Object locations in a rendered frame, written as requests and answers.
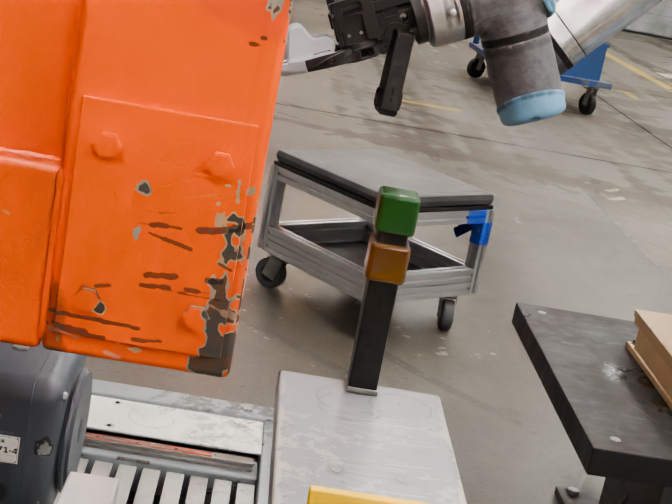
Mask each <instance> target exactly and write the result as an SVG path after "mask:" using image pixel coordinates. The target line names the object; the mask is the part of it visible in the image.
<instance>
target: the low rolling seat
mask: <svg viewBox="0 0 672 504"><path fill-rule="evenodd" d="M276 155H277V159H278V160H275V161H274V164H271V169H270V175H269V181H268V186H267V192H266V198H265V204H264V210H263V216H262V222H261V227H260V233H259V239H258V245H257V247H259V248H262V250H264V251H266V252H268V253H270V254H271V255H269V256H267V257H266V258H263V259H261V260H260V261H259V262H258V263H257V265H256V269H255V274H256V277H257V280H258V281H259V283H260V284H261V285H263V286H264V287H267V288H275V287H277V286H279V285H281V284H282V283H283V282H284V281H285V279H286V275H287V271H286V265H287V264H291V265H293V266H295V267H297V268H299V269H301V270H302V271H304V272H306V273H308V274H310V275H312V276H314V277H316V278H318V279H320V280H321V281H323V282H325V283H327V284H329V285H331V286H333V287H335V288H337V289H339V290H341V291H342V292H344V293H346V294H348V295H350V296H352V297H354V298H356V299H358V300H357V301H355V303H356V304H359V305H361V304H362V299H363V294H364V289H365V284H366V278H365V272H364V262H365V257H366V252H367V247H368V242H369V237H370V235H371V234H375V233H376V230H375V228H374V222H373V216H374V211H375V206H376V201H377V196H378V191H379V188H380V187H381V186H389V187H395V188H401V189H407V190H412V191H416V192H417V193H418V195H419V198H420V201H421V205H420V210H419V215H418V220H417V225H416V227H419V226H437V225H455V224H461V225H459V226H457V227H455V228H453V230H454V233H455V236H456V238H457V237H459V236H461V235H463V234H465V233H467V232H469V231H471V235H470V240H469V242H470V244H469V248H468V253H467V257H466V261H464V260H462V259H459V258H457V257H455V256H453V255H451V254H448V253H446V252H444V251H442V250H439V249H437V248H435V247H433V246H431V245H428V244H426V243H424V242H422V241H420V240H417V239H415V238H413V237H408V243H409V246H410V250H411V254H410V259H409V263H408V268H407V273H406V278H405V282H404V284H403V285H398V290H397V295H396V300H395V302H404V301H413V300H422V299H431V298H439V304H438V310H437V316H438V322H437V324H438V328H439V329H440V330H446V331H448V330H449V329H450V328H451V326H452V322H453V319H454V318H455V312H456V305H457V301H458V295H467V294H471V293H473V294H476V293H477V289H478V284H479V280H480V275H481V271H482V266H483V262H484V257H485V253H486V248H487V245H488V240H489V236H490V231H491V227H492V222H493V217H494V213H495V210H493V205H491V203H492V202H493V200H494V195H493V194H492V193H491V192H489V191H487V190H484V189H481V188H479V187H476V186H474V185H471V184H469V183H466V182H464V181H461V180H458V179H456V178H453V177H451V176H448V175H446V174H443V173H441V172H438V171H436V170H433V169H430V168H428V167H425V166H423V165H420V164H418V163H415V162H413V161H410V160H407V159H405V158H402V157H400V156H397V155H395V154H392V153H390V152H387V151H385V150H382V149H280V150H278V152H277V154H276ZM286 184H288V185H290V186H292V187H295V188H297V189H299V190H301V191H303V192H306V193H308V194H310V195H312V196H314V197H317V198H319V199H321V200H323V201H325V202H328V203H330V204H332V205H334V206H336V207H338V208H341V209H343V210H345V211H347V212H349V213H352V214H354V215H356V216H358V217H360V218H339V219H317V220H296V221H279V219H280V213H281V207H282V202H283V196H284V190H285V185H286Z"/></svg>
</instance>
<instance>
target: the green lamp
mask: <svg viewBox="0 0 672 504"><path fill-rule="evenodd" d="M420 205H421V201H420V198H419V195H418V193H417V192H416V191H412V190H407V189H401V188H395V187H389V186H381V187H380V188H379V191H378V196H377V201H376V206H375V211H374V216H373V222H374V228H375V230H376V231H377V232H381V233H387V234H393V235H399V236H404V237H412V236H414V234H415V229H416V225H417V220H418V215H419V210H420Z"/></svg>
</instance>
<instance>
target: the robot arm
mask: <svg viewBox="0 0 672 504"><path fill-rule="evenodd" d="M662 1H663V0H560V1H558V2H557V3H556V0H338V1H335V0H326V2H327V6H328V10H329V12H328V13H329V14H327V15H328V18H329V22H330V26H331V29H333V30H334V34H335V37H336V41H337V43H334V41H333V39H332V38H331V37H330V36H329V35H328V34H326V33H319V34H315V35H312V34H309V33H308V32H307V31H306V29H305V28H304V27H303V26H302V25H301V24H300V23H292V24H290V25H289V28H288V34H287V40H286V60H283V64H282V70H281V75H282V76H286V75H293V74H300V73H305V72H312V71H317V70H322V69H327V68H331V67H335V66H339V65H343V64H346V63H347V64H348V63H356V62H360V61H364V60H367V59H370V58H373V57H376V56H378V55H380V54H386V53H387V54H386V58H385V63H384V67H383V71H382V76H381V80H380V85H379V87H377V89H376V93H375V98H374V106H375V109H376V110H377V112H378V113H379V114H381V115H386V116H391V117H394V116H396V115H397V111H399V109H400V106H401V102H402V97H403V93H402V90H403V86H404V82H405V77H406V73H407V69H408V64H409V60H410V56H411V52H412V47H413V43H414V39H416V41H417V43H418V44H419V45H420V44H423V43H427V42H430V44H431V46H433V47H434V48H435V47H439V46H442V45H446V44H449V43H453V42H456V41H460V40H465V39H468V38H472V37H476V36H480V39H481V43H482V47H483V51H484V56H485V60H486V68H487V74H488V78H489V80H490V82H491V85H492V89H493V93H494V98H495V102H496V106H497V109H496V112H497V114H498V115H499V117H500V120H501V123H502V124H503V125H505V126H515V125H521V124H526V123H531V122H535V121H539V120H542V119H546V118H549V117H552V116H555V115H558V114H560V113H562V112H563V111H564V110H565V108H566V102H565V96H566V94H565V91H563V88H562V83H561V79H560V76H561V75H563V74H564V73H566V72H567V71H568V70H569V69H571V68H572V67H574V66H575V65H576V64H577V62H578V61H580V60H581V59H582V58H584V57H585V56H586V55H588V54H589V53H591V52H592V51H593V50H595V49H596V48H598V47H599V46H600V45H602V44H603V43H605V42H606V41H607V40H609V39H610V38H612V37H613V36H614V35H616V34H617V33H619V32H620V31H621V30H623V29H624V28H625V27H627V26H628V25H630V24H631V23H632V22H634V21H635V20H637V19H638V18H639V17H641V16H642V15H644V14H645V13H646V12H648V11H649V10H651V9H652V8H653V7H655V6H656V5H657V4H659V3H660V2H662ZM402 13H406V17H404V16H402V17H400V15H401V14H402ZM410 30H412V31H413V32H412V31H410Z"/></svg>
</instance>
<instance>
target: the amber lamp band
mask: <svg viewBox="0 0 672 504"><path fill-rule="evenodd" d="M410 254H411V250H410V246H409V243H408V241H407V246H398V245H393V244H387V243H381V242H377V241H376V236H375V234H371V235H370V237H369V242H368V247H367V252H366V257H365V262H364V272H365V278H366V279H367V280H370V281H376V282H382V283H388V284H394V285H403V284H404V282H405V278H406V273H407V268H408V263H409V259H410Z"/></svg>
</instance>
